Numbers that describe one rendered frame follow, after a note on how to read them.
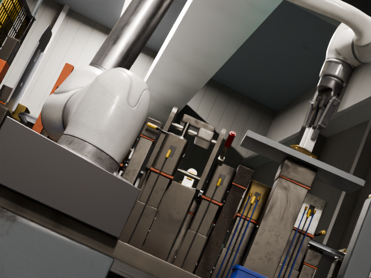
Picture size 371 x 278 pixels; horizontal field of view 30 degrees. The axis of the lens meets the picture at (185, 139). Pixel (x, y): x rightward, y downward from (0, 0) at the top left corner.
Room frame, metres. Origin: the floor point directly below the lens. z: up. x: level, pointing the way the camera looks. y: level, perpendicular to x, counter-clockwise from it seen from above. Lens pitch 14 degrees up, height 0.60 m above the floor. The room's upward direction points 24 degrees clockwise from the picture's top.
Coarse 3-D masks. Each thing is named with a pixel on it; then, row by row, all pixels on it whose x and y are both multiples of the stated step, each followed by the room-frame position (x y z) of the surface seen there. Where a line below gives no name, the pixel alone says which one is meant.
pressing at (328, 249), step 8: (24, 112) 2.24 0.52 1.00; (24, 120) 2.35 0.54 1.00; (32, 120) 2.30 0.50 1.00; (128, 160) 2.22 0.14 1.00; (144, 168) 2.27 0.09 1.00; (200, 192) 2.22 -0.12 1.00; (312, 240) 2.20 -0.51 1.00; (320, 248) 2.27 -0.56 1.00; (328, 248) 2.20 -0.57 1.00; (328, 256) 2.36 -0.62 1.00
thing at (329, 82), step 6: (324, 78) 1.95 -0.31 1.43; (330, 78) 1.94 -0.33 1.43; (318, 84) 1.97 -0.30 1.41; (324, 84) 1.94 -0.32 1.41; (330, 84) 1.94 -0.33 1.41; (336, 84) 1.94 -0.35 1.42; (342, 84) 1.95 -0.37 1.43; (318, 90) 2.00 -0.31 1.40; (324, 90) 1.97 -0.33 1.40; (330, 90) 1.94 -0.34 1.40; (336, 90) 1.94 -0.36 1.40; (330, 96) 1.93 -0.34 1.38; (336, 96) 1.94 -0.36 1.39; (324, 102) 1.95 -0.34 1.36
